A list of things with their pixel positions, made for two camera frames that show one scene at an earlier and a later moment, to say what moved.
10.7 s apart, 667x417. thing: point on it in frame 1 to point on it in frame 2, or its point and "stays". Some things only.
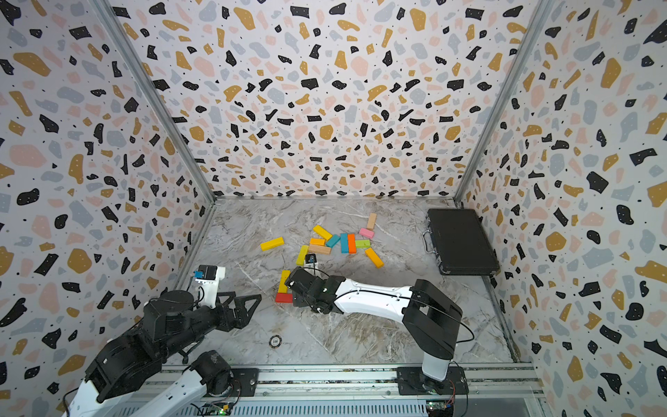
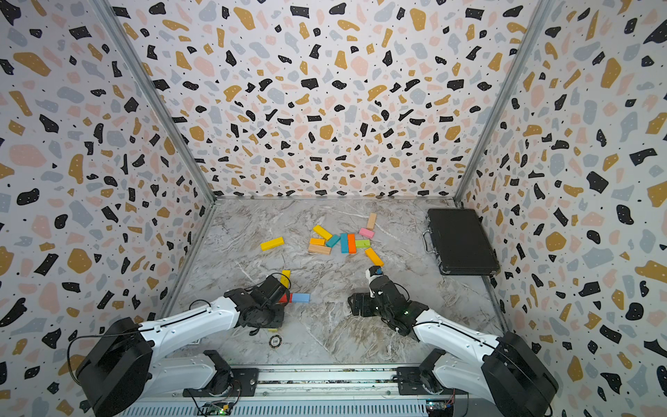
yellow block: (272, 243) stays
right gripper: (297, 302) to (365, 298)
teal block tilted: (334, 239) stays
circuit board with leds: (216, 408) stays
